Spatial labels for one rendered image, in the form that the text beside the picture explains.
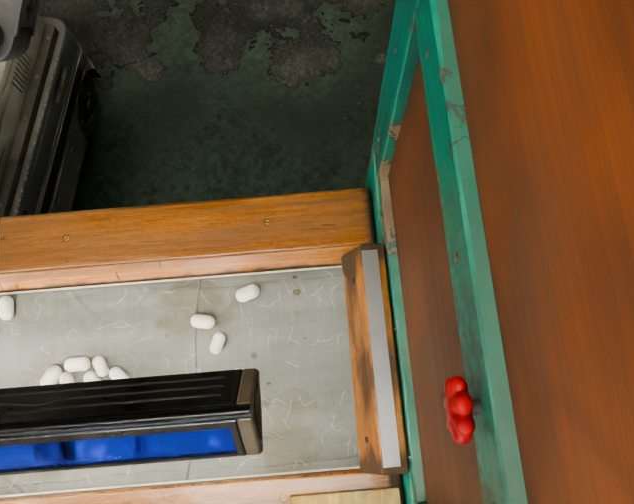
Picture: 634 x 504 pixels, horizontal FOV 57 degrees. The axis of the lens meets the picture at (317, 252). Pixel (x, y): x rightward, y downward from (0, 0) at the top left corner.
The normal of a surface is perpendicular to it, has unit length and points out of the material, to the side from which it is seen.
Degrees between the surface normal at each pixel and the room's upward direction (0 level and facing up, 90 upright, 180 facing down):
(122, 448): 58
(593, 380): 90
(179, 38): 0
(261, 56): 0
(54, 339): 0
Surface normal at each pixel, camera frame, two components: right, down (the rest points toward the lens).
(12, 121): 0.99, 0.08
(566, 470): -1.00, 0.07
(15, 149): -0.02, -0.26
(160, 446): 0.06, 0.68
